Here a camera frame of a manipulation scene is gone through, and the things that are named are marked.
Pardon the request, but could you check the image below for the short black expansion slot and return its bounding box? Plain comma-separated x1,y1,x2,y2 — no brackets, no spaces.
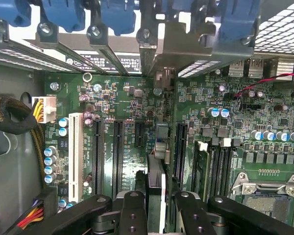
134,121,146,147

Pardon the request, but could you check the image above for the metal USB port block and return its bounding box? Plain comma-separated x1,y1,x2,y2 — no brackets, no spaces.
228,58,264,78

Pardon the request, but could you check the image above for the red yellow black wire bundle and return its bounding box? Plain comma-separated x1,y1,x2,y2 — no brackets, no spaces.
16,199,45,230

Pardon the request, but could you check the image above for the black braided cable bundle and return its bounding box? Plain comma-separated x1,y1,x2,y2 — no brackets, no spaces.
0,96,46,189

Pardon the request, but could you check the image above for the black open PC case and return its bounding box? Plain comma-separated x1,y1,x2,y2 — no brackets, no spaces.
0,0,294,235

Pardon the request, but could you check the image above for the white power connector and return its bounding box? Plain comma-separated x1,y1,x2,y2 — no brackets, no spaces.
31,96,57,124

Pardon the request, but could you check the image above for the blue slot retention clip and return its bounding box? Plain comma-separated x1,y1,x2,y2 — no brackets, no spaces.
217,0,260,42
0,0,31,27
159,0,196,15
40,0,85,32
98,0,138,35

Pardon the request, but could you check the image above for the red and black twisted wire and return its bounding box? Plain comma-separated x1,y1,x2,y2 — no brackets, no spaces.
233,72,294,116

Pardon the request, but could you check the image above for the white expansion slot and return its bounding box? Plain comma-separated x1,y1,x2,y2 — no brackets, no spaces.
68,112,84,204

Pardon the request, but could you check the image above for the long black expansion slot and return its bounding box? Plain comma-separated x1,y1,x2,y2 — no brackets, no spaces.
112,119,125,199
175,122,188,184
92,118,105,196

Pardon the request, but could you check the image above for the black RAM slot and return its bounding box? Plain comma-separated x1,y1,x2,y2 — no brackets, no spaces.
220,138,233,196
210,139,221,196

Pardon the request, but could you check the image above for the green motherboard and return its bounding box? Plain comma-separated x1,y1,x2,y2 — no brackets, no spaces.
43,70,294,235

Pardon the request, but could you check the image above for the CPU socket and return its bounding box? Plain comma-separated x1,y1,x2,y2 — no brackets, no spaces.
231,171,294,231

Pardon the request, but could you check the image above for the metal expansion slot cover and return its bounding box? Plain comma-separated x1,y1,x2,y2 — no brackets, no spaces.
0,21,73,73
87,24,130,76
24,22,108,74
136,26,158,77

